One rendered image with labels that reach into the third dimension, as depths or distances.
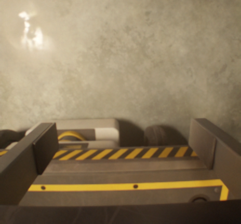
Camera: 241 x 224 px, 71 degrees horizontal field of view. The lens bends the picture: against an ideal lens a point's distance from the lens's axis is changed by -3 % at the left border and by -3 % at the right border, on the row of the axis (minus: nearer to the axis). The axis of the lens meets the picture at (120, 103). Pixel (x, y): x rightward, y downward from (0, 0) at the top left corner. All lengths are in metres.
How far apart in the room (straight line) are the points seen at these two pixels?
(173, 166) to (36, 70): 0.50
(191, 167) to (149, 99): 0.32
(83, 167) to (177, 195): 0.17
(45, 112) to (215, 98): 0.59
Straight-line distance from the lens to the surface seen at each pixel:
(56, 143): 0.17
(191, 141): 0.17
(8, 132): 0.64
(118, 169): 0.30
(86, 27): 0.59
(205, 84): 0.64
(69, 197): 0.35
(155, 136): 0.50
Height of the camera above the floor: 0.57
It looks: 75 degrees down
